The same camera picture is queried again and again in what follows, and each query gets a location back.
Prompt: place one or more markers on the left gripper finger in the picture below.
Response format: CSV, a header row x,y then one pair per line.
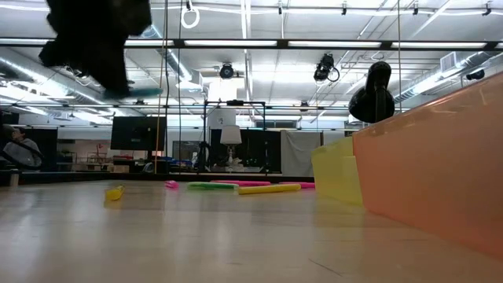
x,y
114,82

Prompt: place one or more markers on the blue marker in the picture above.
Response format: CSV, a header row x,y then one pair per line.
x,y
145,92

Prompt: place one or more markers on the yellow marker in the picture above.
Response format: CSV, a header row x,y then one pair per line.
x,y
269,189
114,193

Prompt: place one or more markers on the green marker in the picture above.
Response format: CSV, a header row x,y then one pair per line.
x,y
212,186

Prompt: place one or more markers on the black television screen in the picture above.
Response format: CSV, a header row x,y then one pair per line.
x,y
137,133

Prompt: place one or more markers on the white pillar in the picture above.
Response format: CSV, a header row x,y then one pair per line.
x,y
222,118

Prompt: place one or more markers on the person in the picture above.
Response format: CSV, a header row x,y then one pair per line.
x,y
23,153

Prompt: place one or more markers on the black overhead rig beam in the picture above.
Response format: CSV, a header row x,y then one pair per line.
x,y
236,43

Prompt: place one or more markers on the white table lamp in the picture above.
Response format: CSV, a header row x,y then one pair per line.
x,y
230,135

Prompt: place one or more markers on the black partition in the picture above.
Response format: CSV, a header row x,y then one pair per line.
x,y
255,149

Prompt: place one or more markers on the grey cloth screen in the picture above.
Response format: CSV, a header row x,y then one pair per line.
x,y
300,153

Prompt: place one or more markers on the black overhead fixture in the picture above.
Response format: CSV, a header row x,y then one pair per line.
x,y
324,67

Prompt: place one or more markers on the yellow translucent bin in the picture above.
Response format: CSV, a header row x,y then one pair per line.
x,y
338,173

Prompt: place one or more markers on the black desk lamp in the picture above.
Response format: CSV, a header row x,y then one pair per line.
x,y
371,102

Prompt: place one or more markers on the thin metal pole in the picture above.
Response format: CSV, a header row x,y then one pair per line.
x,y
399,55

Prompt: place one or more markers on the orange translucent bin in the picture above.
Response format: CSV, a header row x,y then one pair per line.
x,y
432,165

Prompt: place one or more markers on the black overhead camera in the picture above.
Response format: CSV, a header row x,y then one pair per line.
x,y
226,71

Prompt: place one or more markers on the black background frame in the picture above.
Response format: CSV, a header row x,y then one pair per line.
x,y
235,103

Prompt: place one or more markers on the black ceiling camera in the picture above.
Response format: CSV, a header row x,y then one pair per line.
x,y
475,74

